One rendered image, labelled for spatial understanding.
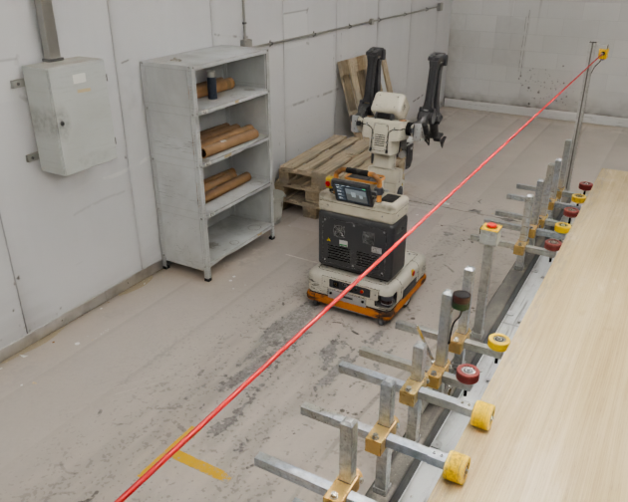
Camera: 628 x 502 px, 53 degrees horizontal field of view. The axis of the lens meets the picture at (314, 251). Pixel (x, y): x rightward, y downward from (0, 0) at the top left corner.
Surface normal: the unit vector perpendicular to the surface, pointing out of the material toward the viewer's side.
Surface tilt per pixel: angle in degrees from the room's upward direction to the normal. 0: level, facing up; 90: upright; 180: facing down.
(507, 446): 0
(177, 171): 90
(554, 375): 0
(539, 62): 90
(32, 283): 90
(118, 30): 90
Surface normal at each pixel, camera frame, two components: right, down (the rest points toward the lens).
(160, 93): -0.50, 0.37
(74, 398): 0.00, -0.90
